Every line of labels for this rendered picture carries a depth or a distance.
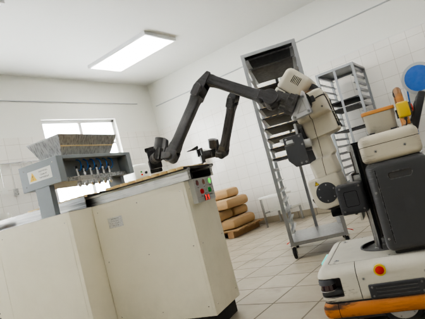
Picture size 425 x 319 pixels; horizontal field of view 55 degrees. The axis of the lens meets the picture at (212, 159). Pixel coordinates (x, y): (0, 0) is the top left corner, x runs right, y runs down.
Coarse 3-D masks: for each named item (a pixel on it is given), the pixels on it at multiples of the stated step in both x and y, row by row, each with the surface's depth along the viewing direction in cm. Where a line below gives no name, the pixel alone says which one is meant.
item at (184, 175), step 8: (168, 176) 234; (176, 176) 232; (184, 176) 230; (136, 184) 244; (144, 184) 242; (152, 184) 239; (160, 184) 237; (168, 184) 235; (112, 192) 252; (120, 192) 249; (128, 192) 247; (136, 192) 244; (88, 200) 260; (96, 200) 257; (104, 200) 255; (112, 200) 252
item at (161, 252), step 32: (160, 192) 236; (96, 224) 257; (128, 224) 246; (160, 224) 237; (192, 224) 228; (128, 256) 247; (160, 256) 238; (192, 256) 229; (224, 256) 248; (128, 288) 248; (160, 288) 239; (192, 288) 230; (224, 288) 238
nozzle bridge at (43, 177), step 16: (48, 160) 246; (64, 160) 256; (80, 160) 273; (96, 160) 286; (128, 160) 305; (32, 176) 252; (48, 176) 246; (64, 176) 245; (80, 176) 262; (96, 176) 275; (112, 176) 291; (48, 192) 247; (48, 208) 248
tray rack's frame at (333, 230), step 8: (288, 40) 350; (264, 48) 355; (272, 48) 353; (280, 48) 368; (248, 56) 358; (256, 56) 374; (280, 176) 411; (304, 176) 408; (280, 184) 411; (304, 184) 407; (312, 208) 405; (312, 216) 405; (328, 224) 398; (336, 224) 385; (296, 232) 399; (304, 232) 386; (312, 232) 374; (320, 232) 364; (328, 232) 353; (336, 232) 343; (344, 232) 338; (296, 240) 357; (304, 240) 347; (312, 240) 344; (320, 240) 343; (296, 248) 352
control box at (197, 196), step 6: (192, 180) 232; (198, 180) 238; (204, 180) 244; (192, 186) 232; (198, 186) 236; (204, 186) 243; (210, 186) 250; (192, 192) 233; (198, 192) 234; (204, 192) 241; (210, 192) 247; (198, 198) 232; (204, 198) 239; (210, 198) 245
